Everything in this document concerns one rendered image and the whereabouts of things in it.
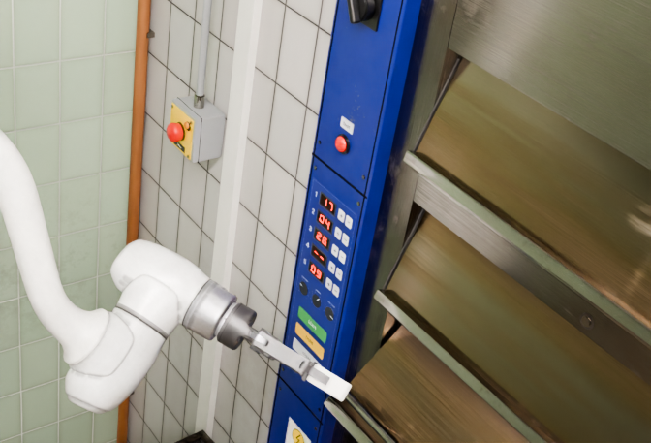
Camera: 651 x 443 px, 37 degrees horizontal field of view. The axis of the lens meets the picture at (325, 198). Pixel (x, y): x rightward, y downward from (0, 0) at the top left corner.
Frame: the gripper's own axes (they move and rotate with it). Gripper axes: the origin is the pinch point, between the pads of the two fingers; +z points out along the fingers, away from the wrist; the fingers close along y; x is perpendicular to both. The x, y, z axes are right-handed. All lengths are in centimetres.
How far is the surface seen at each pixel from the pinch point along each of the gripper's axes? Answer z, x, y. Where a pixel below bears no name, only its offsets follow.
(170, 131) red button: -53, -27, 23
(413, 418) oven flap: 14.4, -2.2, -0.8
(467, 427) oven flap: 22.1, -5.1, -5.7
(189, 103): -53, -34, 24
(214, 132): -46, -31, 24
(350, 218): -11.1, -24.8, -4.2
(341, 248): -10.1, -20.4, 0.7
